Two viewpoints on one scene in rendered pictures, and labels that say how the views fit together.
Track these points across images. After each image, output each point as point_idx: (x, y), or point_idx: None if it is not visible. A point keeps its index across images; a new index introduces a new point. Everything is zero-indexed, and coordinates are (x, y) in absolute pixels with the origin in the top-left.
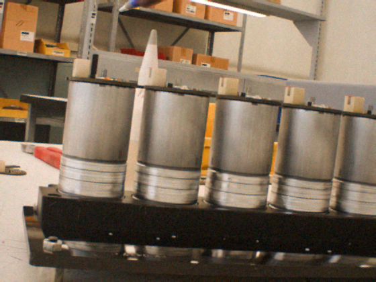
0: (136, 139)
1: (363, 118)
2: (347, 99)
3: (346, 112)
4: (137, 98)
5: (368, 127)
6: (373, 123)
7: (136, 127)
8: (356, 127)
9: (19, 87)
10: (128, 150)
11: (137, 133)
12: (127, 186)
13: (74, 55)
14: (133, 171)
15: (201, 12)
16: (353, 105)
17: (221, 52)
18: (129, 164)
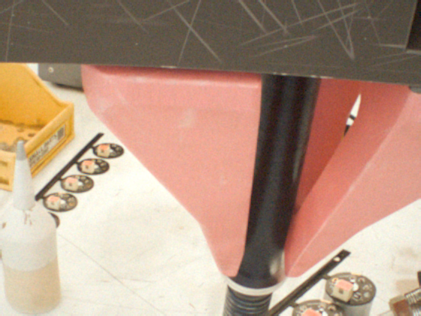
0: (37, 268)
1: (357, 306)
2: (338, 289)
3: (339, 301)
4: (25, 227)
5: (360, 311)
6: (364, 307)
7: (34, 258)
8: (349, 313)
9: None
10: (31, 280)
11: (37, 263)
12: (38, 311)
13: None
14: (41, 296)
15: None
16: (347, 296)
17: None
18: (35, 292)
